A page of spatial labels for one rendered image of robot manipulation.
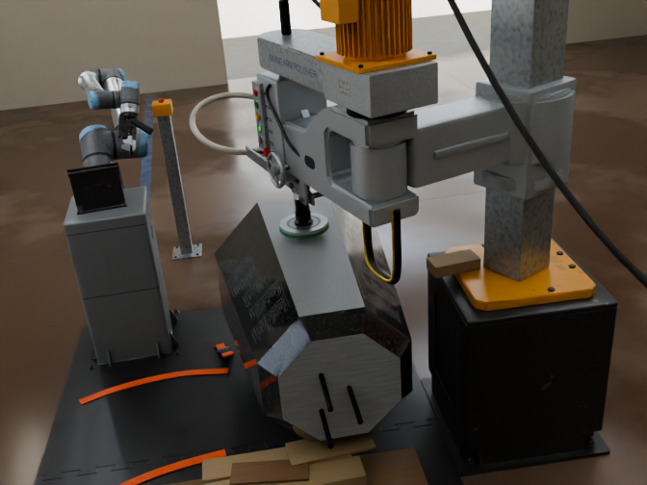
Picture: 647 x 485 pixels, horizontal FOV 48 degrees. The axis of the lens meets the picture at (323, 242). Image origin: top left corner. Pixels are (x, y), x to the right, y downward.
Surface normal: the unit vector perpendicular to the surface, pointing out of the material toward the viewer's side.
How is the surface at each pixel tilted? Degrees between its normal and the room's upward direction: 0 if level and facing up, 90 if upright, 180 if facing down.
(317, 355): 90
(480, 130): 90
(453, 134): 90
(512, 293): 0
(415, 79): 90
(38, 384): 0
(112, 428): 0
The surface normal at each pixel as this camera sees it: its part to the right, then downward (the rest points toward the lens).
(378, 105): 0.47, 0.37
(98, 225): 0.20, 0.42
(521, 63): -0.79, 0.32
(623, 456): -0.07, -0.89
